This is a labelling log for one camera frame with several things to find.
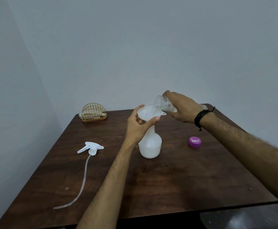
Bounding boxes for person's right hand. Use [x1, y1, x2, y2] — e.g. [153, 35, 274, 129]
[162, 90, 205, 124]

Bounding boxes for person's left hand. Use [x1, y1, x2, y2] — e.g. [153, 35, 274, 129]
[124, 105, 160, 147]

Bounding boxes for white plastic funnel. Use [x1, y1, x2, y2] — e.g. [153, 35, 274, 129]
[137, 106, 167, 125]

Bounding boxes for clear plastic bottle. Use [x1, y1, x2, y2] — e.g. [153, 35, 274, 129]
[154, 95, 208, 113]

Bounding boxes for person's left forearm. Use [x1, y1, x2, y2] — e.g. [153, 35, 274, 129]
[76, 140, 138, 229]

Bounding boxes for person's right forearm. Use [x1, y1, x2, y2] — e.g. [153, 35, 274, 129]
[198, 112, 278, 210]

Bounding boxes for white plastic spray bottle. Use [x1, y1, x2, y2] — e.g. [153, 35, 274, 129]
[138, 124, 162, 159]

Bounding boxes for purple bottle cap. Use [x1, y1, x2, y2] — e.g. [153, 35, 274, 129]
[189, 137, 202, 149]

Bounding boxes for white napkins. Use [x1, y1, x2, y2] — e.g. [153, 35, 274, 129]
[79, 111, 107, 120]

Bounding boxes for white spray trigger head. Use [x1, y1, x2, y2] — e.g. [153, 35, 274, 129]
[53, 142, 104, 210]

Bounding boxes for black wrist bracelet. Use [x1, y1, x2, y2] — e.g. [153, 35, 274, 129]
[194, 106, 216, 131]

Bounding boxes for gold wire napkin holder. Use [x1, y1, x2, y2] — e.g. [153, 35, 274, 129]
[81, 103, 108, 123]

